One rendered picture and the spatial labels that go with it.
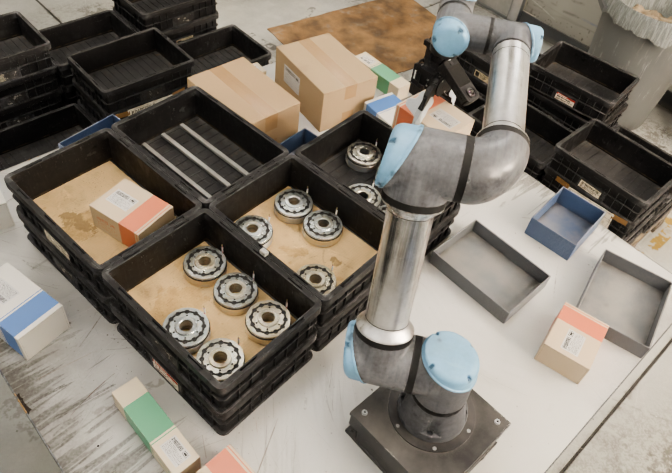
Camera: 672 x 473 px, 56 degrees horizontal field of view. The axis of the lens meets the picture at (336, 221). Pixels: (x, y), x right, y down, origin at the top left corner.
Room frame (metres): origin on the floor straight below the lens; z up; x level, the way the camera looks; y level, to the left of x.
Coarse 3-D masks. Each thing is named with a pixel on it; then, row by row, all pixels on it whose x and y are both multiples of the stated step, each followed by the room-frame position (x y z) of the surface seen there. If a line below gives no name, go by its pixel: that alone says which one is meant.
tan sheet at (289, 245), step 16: (256, 208) 1.14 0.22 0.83; (272, 208) 1.15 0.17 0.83; (272, 224) 1.09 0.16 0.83; (288, 224) 1.10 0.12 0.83; (272, 240) 1.04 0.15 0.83; (288, 240) 1.05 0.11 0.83; (304, 240) 1.06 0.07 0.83; (352, 240) 1.08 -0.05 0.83; (288, 256) 1.00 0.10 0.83; (304, 256) 1.00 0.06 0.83; (320, 256) 1.01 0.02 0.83; (336, 256) 1.02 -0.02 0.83; (352, 256) 1.03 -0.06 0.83; (368, 256) 1.04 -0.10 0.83; (336, 272) 0.97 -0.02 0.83; (352, 272) 0.98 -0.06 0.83
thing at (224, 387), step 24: (192, 216) 0.99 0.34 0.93; (216, 216) 1.00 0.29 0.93; (240, 240) 0.94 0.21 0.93; (120, 264) 0.82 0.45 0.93; (120, 288) 0.76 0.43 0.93; (144, 312) 0.71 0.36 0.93; (312, 312) 0.77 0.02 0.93; (168, 336) 0.66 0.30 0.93; (288, 336) 0.71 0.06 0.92; (264, 360) 0.65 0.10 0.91; (216, 384) 0.57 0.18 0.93
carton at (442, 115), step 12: (396, 108) 1.30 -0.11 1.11; (432, 108) 1.31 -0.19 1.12; (444, 108) 1.32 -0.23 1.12; (456, 108) 1.32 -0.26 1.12; (396, 120) 1.29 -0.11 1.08; (408, 120) 1.27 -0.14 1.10; (432, 120) 1.26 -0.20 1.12; (444, 120) 1.27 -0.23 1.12; (456, 120) 1.27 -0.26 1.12; (468, 120) 1.28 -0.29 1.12; (456, 132) 1.23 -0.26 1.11; (468, 132) 1.28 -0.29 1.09
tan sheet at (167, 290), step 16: (160, 272) 0.88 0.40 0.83; (176, 272) 0.89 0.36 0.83; (240, 272) 0.92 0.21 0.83; (144, 288) 0.83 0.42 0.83; (160, 288) 0.84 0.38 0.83; (176, 288) 0.85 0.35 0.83; (192, 288) 0.85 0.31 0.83; (208, 288) 0.86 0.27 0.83; (144, 304) 0.79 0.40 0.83; (160, 304) 0.80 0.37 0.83; (176, 304) 0.80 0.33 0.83; (192, 304) 0.81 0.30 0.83; (208, 304) 0.82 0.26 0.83; (160, 320) 0.75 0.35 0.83; (224, 320) 0.78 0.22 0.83; (240, 320) 0.79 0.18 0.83; (224, 336) 0.74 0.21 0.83; (240, 336) 0.75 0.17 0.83; (256, 352) 0.71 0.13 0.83
